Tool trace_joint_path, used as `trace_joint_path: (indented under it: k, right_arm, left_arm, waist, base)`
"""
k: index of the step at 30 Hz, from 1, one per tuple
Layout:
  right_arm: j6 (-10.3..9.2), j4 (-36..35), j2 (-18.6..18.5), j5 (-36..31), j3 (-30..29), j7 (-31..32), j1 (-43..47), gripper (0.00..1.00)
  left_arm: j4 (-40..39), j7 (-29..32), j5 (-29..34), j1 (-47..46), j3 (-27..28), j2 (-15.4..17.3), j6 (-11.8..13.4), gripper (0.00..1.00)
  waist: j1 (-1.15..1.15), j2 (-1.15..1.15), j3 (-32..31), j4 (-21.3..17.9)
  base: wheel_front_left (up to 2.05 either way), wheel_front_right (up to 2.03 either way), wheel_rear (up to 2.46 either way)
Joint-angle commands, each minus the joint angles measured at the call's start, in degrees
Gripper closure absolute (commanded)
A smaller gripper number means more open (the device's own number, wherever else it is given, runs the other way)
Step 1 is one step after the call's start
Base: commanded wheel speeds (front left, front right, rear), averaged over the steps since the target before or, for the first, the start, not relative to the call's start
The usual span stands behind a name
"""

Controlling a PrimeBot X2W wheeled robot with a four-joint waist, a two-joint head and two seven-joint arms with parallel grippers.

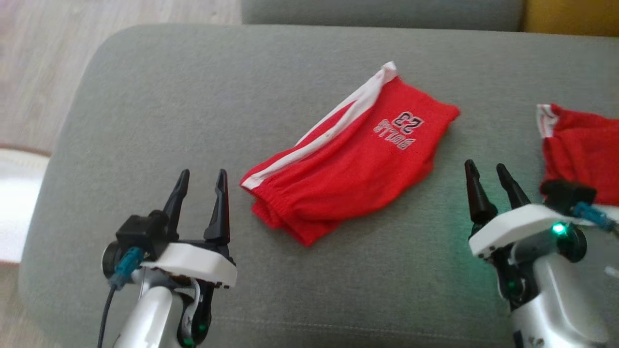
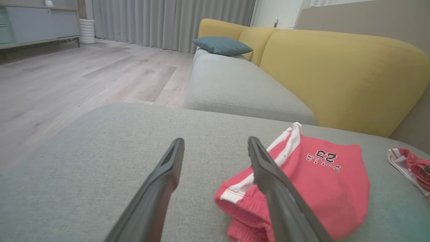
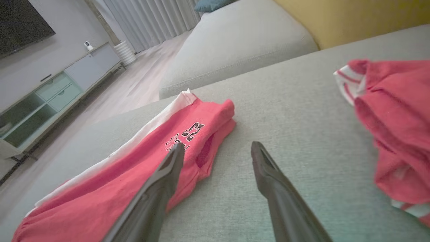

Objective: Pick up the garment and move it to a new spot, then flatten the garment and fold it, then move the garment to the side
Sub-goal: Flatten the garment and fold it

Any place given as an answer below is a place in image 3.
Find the grey fabric sofa chaise seat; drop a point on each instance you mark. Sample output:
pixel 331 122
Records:
pixel 302 127

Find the red shorts with white stripe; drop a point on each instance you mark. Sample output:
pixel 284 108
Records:
pixel 111 188

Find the grey sofa seat cushion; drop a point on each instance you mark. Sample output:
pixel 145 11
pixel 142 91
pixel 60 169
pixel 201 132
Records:
pixel 235 43

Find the red white basketball jersey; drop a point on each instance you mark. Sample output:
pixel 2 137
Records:
pixel 396 127

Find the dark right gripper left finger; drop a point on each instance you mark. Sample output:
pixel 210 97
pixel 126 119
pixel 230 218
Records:
pixel 147 211

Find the teal throw pillow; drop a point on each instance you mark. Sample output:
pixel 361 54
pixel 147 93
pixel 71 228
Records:
pixel 211 4

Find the grey pleated curtain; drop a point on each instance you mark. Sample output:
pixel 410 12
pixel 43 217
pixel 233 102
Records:
pixel 154 20

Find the yellow sofa backrest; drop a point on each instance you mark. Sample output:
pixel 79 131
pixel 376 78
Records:
pixel 352 20

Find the black flat television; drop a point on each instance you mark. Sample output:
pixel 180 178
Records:
pixel 20 23

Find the white ribbed cylinder appliance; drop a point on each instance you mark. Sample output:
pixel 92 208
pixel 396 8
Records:
pixel 125 53

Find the small white security camera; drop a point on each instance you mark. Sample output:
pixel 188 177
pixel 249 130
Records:
pixel 88 45

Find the pale green TV cabinet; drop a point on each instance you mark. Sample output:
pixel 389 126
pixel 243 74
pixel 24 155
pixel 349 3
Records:
pixel 67 87

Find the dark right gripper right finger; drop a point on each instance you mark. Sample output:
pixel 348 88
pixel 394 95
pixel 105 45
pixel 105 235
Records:
pixel 285 208

